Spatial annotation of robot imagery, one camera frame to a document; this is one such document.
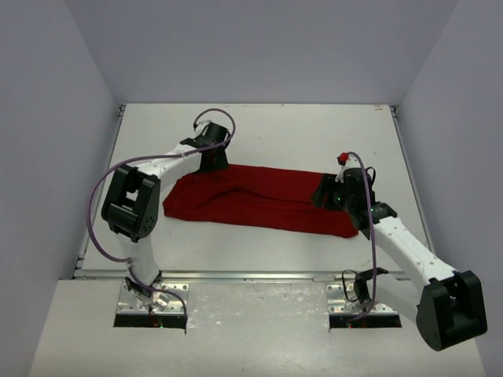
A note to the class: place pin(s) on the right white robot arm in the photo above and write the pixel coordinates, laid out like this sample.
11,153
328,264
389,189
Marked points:
446,305

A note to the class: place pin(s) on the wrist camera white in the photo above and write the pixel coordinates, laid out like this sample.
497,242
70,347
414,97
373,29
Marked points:
199,125
346,161

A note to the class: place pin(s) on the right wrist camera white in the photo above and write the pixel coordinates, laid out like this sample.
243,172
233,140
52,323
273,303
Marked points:
346,161

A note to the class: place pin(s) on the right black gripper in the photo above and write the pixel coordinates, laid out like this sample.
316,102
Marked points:
327,185

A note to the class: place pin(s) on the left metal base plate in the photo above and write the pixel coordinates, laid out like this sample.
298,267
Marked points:
161,304

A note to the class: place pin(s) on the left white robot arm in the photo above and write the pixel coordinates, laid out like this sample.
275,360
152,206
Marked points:
132,202

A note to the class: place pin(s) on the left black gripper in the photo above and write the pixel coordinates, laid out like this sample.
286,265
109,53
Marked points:
214,158

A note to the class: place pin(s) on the metal base plate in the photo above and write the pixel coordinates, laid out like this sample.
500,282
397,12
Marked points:
161,304
339,302

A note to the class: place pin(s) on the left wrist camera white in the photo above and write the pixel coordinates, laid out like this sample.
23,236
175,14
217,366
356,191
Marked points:
199,125

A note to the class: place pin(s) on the red t-shirt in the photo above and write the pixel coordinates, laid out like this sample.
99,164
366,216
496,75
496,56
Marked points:
256,196

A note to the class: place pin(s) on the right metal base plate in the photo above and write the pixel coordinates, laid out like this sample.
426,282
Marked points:
339,302

